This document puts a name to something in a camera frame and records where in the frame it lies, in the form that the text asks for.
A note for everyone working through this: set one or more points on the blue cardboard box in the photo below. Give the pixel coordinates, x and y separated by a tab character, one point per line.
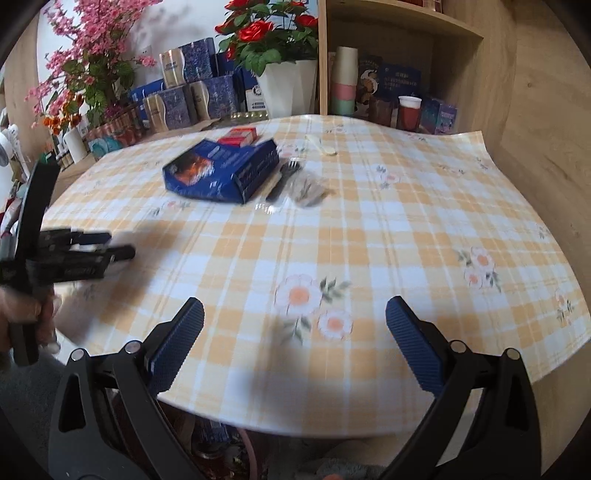
221	170

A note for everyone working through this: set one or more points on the orange artificial flowers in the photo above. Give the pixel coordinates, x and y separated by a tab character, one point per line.
60	110

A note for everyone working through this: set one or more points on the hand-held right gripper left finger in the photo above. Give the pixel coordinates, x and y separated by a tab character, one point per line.
180	341

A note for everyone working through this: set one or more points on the blue and white carton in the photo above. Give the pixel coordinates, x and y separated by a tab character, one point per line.
143	92

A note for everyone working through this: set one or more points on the red cup with white rim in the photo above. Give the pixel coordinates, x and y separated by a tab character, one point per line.
408	117

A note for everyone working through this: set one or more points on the red striped box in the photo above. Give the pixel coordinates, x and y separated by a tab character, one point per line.
115	127

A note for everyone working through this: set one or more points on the white flower pot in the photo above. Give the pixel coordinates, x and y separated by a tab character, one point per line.
281	87

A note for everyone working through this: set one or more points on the person's left hand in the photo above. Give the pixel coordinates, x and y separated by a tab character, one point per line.
7	309

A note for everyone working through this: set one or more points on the white jar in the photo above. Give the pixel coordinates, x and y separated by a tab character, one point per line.
76	143

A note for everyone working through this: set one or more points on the blue box with gold can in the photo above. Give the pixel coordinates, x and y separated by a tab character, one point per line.
217	99
196	60
168	108

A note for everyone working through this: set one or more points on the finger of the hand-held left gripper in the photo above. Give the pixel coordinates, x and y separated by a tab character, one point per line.
92	261
87	237

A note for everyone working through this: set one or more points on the gold foil bag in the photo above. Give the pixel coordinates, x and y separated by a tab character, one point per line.
249	116

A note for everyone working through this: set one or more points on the clear plastic wrapper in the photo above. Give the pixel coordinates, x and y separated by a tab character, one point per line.
304	190

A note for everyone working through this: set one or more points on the dark blue book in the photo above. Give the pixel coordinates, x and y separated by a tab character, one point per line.
401	78

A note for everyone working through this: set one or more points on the white round device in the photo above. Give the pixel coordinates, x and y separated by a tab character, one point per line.
7	143

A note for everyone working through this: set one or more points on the wooden shelf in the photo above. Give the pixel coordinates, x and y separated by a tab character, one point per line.
501	83

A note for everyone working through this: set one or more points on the stack of paper cups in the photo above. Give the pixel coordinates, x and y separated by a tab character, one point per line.
346	69

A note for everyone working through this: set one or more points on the pink artificial blossom branches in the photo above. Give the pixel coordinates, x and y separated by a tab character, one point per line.
92	27

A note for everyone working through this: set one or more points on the white and blue small box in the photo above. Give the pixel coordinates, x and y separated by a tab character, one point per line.
256	99

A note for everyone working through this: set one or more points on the yellow checked tablecloth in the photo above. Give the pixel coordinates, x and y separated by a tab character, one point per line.
369	258

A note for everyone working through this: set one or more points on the black plastic fork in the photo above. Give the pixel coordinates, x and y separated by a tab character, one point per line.
279	180

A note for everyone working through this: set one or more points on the red cigarette box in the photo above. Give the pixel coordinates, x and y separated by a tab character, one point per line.
238	136

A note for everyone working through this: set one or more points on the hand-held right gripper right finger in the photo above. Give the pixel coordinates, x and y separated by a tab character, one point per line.
415	346

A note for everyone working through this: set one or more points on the brown box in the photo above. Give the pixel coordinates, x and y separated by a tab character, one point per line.
383	110

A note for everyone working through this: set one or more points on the red rose plant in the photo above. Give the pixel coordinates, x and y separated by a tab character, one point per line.
254	32

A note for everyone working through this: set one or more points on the translucent plastic spoon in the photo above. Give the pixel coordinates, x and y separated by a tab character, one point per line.
325	148

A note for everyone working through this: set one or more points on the blue and purple box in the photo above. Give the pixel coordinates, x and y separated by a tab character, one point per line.
438	115

